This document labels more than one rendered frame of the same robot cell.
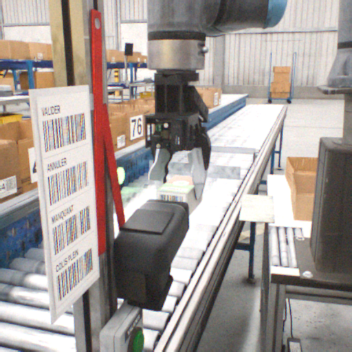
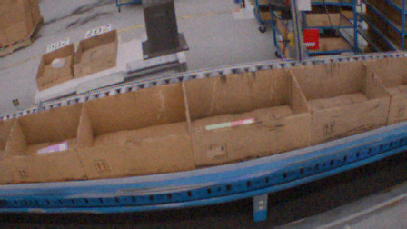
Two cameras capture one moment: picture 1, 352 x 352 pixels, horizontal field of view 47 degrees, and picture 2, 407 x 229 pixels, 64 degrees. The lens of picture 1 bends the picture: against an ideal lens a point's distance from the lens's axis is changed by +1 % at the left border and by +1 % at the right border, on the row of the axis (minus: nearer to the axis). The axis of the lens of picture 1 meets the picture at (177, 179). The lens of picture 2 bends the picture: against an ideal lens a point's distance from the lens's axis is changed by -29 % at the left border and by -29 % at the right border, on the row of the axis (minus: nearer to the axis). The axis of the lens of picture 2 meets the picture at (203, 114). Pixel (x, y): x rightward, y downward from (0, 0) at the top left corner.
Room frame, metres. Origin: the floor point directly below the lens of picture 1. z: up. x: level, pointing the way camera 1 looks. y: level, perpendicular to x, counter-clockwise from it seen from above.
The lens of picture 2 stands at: (1.53, 1.75, 1.85)
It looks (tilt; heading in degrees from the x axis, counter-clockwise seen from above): 35 degrees down; 252
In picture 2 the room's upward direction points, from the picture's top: 9 degrees counter-clockwise
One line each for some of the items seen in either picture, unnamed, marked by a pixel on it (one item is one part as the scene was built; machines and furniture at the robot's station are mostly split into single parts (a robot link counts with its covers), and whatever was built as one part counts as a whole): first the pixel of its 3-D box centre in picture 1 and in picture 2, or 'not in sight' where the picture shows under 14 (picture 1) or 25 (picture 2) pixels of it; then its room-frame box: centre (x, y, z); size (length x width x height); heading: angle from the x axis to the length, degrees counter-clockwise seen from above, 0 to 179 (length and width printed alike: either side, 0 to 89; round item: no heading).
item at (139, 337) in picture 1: (133, 344); not in sight; (0.40, 0.05, 0.95); 0.03 x 0.02 x 0.03; 163
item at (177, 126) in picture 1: (174, 111); not in sight; (0.65, 0.00, 1.19); 0.09 x 0.08 x 0.12; 162
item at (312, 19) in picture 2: not in sight; (313, 9); (-0.13, -0.42, 0.79); 0.40 x 0.30 x 0.10; 74
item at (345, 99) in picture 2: not in sight; (342, 100); (0.65, 0.78, 0.97); 0.39 x 0.29 x 0.17; 163
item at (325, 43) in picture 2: not in sight; (316, 33); (-0.13, -0.42, 0.59); 0.40 x 0.30 x 0.10; 71
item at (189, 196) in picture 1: (180, 195); (243, 13); (0.68, -0.01, 1.04); 0.10 x 0.06 x 0.05; 162
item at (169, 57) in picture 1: (178, 58); not in sight; (0.66, 0.00, 1.27); 0.10 x 0.09 x 0.05; 72
